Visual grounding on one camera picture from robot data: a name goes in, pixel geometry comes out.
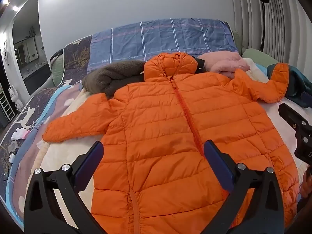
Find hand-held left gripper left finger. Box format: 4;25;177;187
24;141;105;234

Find pink fleece garment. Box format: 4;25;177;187
197;51;251;80

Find brown fleece garment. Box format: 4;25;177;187
82;60;147;97

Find orange puffer jacket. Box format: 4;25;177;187
43;52;300;234

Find blue plaid quilt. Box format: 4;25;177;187
87;18;239;72

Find white ladder rack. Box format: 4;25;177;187
0;94;17;121

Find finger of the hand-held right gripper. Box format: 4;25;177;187
278;103;309;131

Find cream printed blanket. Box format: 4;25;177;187
5;58;308;225

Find white wall camera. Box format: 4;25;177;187
1;40;11;67

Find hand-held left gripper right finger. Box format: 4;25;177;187
203;139;285;234

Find pink white socks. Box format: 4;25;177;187
11;127;31;141

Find grey curtain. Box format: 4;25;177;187
229;0;312;66

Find black puffer garment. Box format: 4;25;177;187
192;56;206;72

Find person's right hand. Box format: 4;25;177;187
300;166;312;197

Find green pillow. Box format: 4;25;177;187
241;48;279;64

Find teal garment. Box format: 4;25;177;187
267;63;312;108

